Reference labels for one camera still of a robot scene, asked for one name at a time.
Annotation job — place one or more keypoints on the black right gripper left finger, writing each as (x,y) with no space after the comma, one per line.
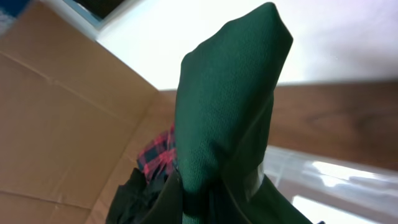
(168,207)

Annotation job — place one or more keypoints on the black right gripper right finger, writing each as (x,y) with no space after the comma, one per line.
(266,206)

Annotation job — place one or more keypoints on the dark green garment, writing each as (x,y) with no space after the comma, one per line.
(224,102)

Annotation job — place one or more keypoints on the clear plastic storage container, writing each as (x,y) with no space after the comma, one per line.
(333,191)

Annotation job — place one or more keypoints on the black crumpled garment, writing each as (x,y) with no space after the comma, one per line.
(134,199)

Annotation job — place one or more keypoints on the red plaid flannel shirt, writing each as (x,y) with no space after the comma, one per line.
(159,158)

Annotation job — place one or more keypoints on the brown cardboard box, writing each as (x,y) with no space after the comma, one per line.
(73,120)

